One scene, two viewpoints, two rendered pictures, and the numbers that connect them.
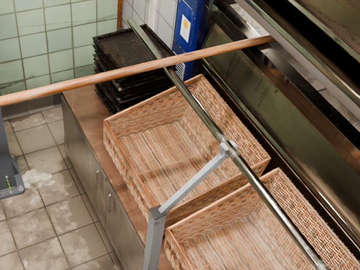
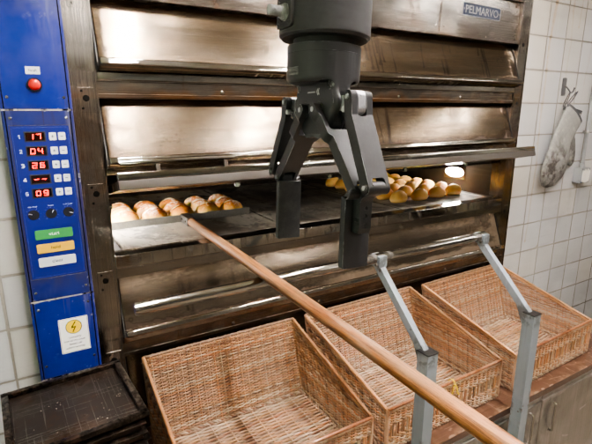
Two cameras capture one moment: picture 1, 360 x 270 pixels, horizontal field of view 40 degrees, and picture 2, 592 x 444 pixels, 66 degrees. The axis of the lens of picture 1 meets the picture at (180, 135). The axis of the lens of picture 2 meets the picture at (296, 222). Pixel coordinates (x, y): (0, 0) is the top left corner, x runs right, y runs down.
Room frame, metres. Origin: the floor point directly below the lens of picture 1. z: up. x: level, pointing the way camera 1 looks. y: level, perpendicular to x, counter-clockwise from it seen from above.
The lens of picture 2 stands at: (1.21, 1.18, 1.60)
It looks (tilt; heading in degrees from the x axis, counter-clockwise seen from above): 14 degrees down; 274
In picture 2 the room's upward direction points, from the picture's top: straight up
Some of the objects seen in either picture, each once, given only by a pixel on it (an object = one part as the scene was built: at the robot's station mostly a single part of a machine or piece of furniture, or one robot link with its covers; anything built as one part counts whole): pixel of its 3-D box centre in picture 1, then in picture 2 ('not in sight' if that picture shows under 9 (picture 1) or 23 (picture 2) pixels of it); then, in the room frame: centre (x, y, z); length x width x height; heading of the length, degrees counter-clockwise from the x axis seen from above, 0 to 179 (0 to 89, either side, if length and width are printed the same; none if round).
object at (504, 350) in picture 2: not in sight; (503, 317); (0.42, -0.70, 0.72); 0.56 x 0.49 x 0.28; 36
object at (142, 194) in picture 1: (180, 150); (254, 407); (1.42, -0.01, 0.72); 0.56 x 0.49 x 0.28; 34
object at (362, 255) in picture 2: not in sight; (354, 232); (1.18, 0.76, 1.49); 0.03 x 0.01 x 0.07; 33
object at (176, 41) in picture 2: not in sight; (361, 53); (1.09, -0.56, 1.80); 1.79 x 0.11 x 0.19; 35
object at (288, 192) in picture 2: not in sight; (288, 209); (1.25, 0.64, 1.48); 0.03 x 0.01 x 0.07; 33
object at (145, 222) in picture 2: not in sight; (172, 209); (1.85, -0.64, 1.20); 0.55 x 0.36 x 0.03; 34
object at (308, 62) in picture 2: not in sight; (321, 92); (1.21, 0.70, 1.62); 0.08 x 0.07 x 0.09; 123
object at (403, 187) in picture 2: not in sight; (390, 185); (0.86, -1.26, 1.21); 0.61 x 0.48 x 0.06; 125
